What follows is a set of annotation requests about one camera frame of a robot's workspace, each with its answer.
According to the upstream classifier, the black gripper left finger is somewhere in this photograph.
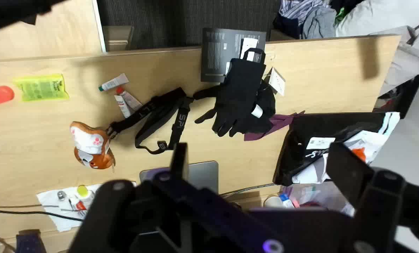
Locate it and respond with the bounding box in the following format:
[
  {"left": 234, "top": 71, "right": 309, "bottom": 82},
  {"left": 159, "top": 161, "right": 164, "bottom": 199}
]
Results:
[{"left": 68, "top": 143, "right": 249, "bottom": 253}]

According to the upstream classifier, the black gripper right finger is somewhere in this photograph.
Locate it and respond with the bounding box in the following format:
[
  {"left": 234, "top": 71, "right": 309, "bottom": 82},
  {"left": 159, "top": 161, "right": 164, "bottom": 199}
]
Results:
[{"left": 327, "top": 141, "right": 419, "bottom": 253}]

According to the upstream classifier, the yellow-green nail clipper pouch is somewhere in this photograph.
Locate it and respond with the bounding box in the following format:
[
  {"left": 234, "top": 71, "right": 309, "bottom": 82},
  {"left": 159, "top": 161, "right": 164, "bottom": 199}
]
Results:
[{"left": 15, "top": 74, "right": 72, "bottom": 103}]

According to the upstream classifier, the black open box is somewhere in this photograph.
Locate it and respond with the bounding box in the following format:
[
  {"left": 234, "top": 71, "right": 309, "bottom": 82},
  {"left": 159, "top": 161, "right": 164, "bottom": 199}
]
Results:
[{"left": 272, "top": 112, "right": 401, "bottom": 188}]

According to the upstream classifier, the small yellow round item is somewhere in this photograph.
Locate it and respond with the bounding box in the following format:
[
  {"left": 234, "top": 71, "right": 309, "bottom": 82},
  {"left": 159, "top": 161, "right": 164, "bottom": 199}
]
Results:
[{"left": 77, "top": 183, "right": 91, "bottom": 199}]

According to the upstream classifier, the white plastic bag with print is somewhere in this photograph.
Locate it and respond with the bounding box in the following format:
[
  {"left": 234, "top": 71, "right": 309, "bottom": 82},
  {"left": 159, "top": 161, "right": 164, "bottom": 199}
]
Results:
[{"left": 337, "top": 112, "right": 403, "bottom": 165}]

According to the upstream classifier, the crumpled clear plastic wrapper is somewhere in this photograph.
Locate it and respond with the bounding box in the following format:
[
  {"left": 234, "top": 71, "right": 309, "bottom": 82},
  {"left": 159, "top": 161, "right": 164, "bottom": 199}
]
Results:
[{"left": 262, "top": 182, "right": 358, "bottom": 219}]

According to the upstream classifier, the white paper sheet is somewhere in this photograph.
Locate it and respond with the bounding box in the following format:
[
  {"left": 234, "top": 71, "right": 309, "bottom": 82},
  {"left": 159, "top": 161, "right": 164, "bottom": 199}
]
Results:
[{"left": 36, "top": 183, "right": 102, "bottom": 234}]

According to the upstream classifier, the small purple box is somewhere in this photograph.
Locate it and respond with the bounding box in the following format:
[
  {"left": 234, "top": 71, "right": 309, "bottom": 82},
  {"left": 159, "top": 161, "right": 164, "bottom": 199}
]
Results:
[{"left": 16, "top": 228, "right": 48, "bottom": 253}]

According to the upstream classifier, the white and red tube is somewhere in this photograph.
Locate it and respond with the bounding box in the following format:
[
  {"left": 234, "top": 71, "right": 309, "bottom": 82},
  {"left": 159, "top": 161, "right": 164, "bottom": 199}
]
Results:
[
  {"left": 116, "top": 85, "right": 144, "bottom": 112},
  {"left": 114, "top": 93, "right": 134, "bottom": 120}
]

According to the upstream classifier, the purple cloth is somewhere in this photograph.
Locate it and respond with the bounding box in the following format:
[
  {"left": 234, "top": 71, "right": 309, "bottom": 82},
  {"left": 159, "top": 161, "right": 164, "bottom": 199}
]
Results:
[{"left": 244, "top": 110, "right": 306, "bottom": 143}]

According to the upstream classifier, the white tube with green cap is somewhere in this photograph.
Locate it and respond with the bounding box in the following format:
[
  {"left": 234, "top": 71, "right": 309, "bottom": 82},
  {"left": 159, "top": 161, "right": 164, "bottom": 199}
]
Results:
[{"left": 99, "top": 74, "right": 131, "bottom": 93}]

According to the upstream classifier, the white paper tag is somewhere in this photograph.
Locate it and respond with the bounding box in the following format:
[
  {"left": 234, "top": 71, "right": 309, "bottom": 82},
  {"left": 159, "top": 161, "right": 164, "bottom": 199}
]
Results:
[{"left": 268, "top": 68, "right": 289, "bottom": 99}]

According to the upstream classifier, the pair of black gloves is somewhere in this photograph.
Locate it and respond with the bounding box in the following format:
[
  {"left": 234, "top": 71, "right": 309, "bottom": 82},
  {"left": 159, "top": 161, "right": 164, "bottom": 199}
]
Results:
[{"left": 193, "top": 47, "right": 279, "bottom": 140}]

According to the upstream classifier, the light wooden side cabinet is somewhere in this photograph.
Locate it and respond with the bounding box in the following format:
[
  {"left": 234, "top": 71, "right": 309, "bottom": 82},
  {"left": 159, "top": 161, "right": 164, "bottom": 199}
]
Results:
[{"left": 0, "top": 0, "right": 107, "bottom": 64}]

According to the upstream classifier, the thin black cable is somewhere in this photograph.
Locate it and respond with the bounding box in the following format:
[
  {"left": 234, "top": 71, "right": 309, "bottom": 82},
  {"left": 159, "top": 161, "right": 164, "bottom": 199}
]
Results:
[{"left": 0, "top": 206, "right": 88, "bottom": 224}]

